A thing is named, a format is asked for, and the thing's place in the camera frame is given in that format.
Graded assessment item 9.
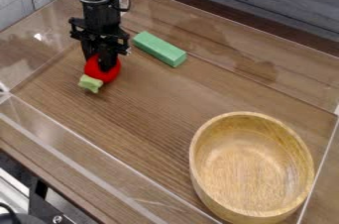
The green rectangular block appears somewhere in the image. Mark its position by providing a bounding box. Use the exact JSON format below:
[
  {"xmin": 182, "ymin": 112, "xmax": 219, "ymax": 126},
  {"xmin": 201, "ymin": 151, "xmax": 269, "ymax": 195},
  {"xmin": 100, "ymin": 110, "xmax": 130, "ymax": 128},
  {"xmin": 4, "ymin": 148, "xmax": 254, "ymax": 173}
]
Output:
[{"xmin": 133, "ymin": 32, "xmax": 187, "ymax": 67}]

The clear acrylic enclosure wall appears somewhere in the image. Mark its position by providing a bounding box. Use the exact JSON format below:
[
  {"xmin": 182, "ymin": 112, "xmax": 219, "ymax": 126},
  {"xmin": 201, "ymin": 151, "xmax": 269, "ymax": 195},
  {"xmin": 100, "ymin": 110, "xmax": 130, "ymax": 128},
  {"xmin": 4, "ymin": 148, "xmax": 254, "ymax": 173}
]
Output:
[{"xmin": 0, "ymin": 92, "xmax": 215, "ymax": 224}]

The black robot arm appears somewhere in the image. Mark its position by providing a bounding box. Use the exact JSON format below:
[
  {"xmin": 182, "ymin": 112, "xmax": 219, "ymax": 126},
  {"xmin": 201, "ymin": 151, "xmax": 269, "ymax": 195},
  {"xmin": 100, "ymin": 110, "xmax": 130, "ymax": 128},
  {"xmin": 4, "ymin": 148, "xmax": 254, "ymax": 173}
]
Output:
[{"xmin": 70, "ymin": 0, "xmax": 131, "ymax": 72}]

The red plush tomato green stem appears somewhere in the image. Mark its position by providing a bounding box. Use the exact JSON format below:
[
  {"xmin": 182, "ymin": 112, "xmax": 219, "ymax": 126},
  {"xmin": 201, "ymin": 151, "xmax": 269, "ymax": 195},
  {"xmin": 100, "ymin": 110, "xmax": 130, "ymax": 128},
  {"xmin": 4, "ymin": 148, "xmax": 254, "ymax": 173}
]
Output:
[{"xmin": 79, "ymin": 54, "xmax": 122, "ymax": 93}]

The black metal table frame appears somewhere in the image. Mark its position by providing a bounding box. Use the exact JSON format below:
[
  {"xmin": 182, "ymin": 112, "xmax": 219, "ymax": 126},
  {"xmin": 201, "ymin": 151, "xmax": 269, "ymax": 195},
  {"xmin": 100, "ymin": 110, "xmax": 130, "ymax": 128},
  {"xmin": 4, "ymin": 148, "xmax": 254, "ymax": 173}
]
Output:
[{"xmin": 0, "ymin": 150, "xmax": 90, "ymax": 224}]

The black cable bottom left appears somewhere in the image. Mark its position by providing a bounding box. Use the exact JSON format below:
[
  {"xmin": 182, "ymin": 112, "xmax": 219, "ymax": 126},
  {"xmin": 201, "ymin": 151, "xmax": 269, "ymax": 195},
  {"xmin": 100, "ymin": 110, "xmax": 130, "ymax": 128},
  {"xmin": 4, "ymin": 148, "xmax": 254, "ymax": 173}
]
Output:
[{"xmin": 0, "ymin": 202, "xmax": 26, "ymax": 224}]

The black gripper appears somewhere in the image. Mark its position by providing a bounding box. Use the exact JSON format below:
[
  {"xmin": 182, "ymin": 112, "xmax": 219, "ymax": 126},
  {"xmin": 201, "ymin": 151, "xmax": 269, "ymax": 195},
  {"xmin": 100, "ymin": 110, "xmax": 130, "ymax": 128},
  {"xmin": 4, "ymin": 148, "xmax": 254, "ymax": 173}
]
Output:
[{"xmin": 70, "ymin": 2, "xmax": 130, "ymax": 72}]

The wooden bowl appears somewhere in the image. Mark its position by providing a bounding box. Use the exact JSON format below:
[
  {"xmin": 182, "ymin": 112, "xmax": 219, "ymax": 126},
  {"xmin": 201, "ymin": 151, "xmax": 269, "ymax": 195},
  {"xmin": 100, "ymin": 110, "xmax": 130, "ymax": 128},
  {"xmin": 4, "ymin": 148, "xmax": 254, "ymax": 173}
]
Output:
[{"xmin": 190, "ymin": 112, "xmax": 315, "ymax": 224}]

